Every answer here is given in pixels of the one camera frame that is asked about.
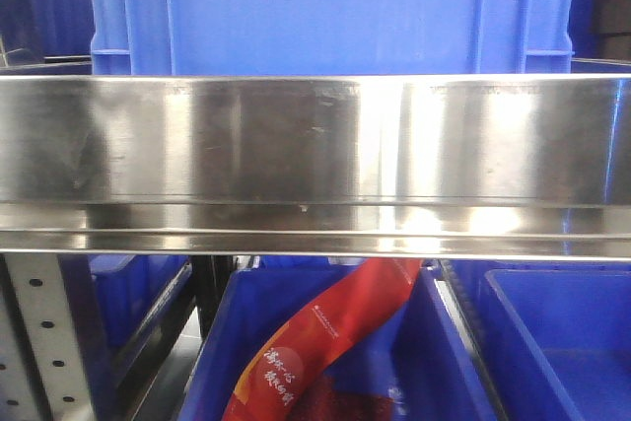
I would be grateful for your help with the dark blue bin upper left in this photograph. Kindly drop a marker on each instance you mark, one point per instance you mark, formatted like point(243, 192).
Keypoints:
point(34, 30)

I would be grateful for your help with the blue bin lower left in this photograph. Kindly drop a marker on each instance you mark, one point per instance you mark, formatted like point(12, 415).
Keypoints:
point(127, 286)

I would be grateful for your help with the blue bin lower right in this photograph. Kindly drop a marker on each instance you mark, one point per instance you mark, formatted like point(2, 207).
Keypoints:
point(554, 336)

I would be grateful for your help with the blue bin lower centre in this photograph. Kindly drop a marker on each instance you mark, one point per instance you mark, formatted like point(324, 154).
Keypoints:
point(414, 367)

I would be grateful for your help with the red printed package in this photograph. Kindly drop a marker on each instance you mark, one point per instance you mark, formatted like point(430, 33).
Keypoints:
point(319, 333)

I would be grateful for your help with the perforated grey shelf upright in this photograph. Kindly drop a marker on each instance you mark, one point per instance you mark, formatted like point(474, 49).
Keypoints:
point(42, 372)

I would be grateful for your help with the stainless steel shelf rail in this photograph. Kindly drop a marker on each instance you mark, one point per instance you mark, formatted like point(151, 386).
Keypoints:
point(505, 166)

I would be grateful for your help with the large blue plastic crate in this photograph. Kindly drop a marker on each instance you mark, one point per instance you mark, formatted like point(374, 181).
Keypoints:
point(330, 37)

